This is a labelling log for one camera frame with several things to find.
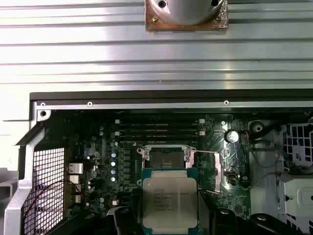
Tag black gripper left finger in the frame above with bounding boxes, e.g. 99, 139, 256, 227
113, 190, 142, 235

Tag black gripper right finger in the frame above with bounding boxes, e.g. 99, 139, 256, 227
198, 190, 247, 235

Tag silver topped CPU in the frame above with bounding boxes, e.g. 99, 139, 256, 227
140, 167, 201, 235

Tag CPU socket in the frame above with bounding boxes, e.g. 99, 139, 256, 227
136, 143, 197, 172

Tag RAM slot black clips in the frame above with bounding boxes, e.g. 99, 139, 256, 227
119, 136, 200, 143
119, 123, 200, 130

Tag RAM slot white clips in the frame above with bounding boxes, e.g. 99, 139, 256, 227
114, 130, 205, 137
114, 118, 205, 124

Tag green motherboard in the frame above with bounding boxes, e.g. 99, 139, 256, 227
45, 110, 254, 235

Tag metal drive cage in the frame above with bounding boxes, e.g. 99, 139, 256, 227
275, 122, 313, 235

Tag black PC case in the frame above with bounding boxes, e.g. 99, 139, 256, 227
4, 92, 313, 235

